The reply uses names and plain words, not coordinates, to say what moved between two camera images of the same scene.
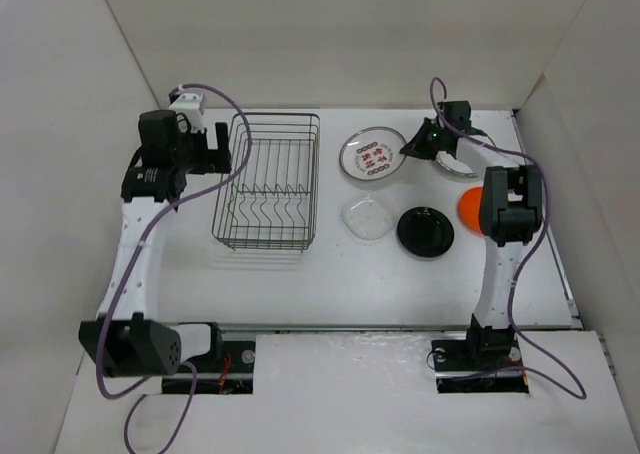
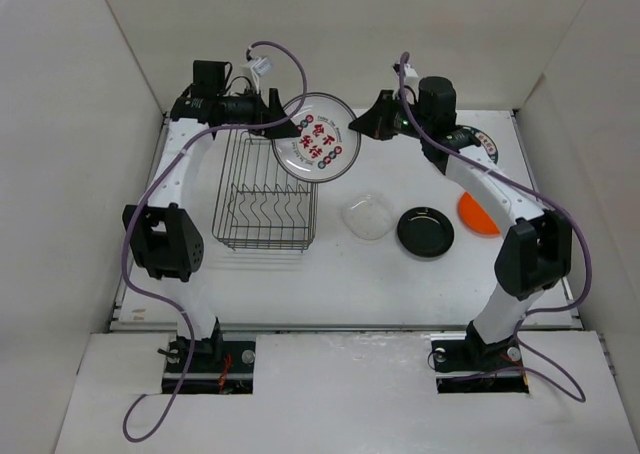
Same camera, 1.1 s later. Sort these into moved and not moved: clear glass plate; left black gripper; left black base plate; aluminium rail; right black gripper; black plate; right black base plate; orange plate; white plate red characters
Moved: right black gripper; white plate red characters; left black gripper
Not moved: right black base plate; orange plate; left black base plate; black plate; clear glass plate; aluminium rail
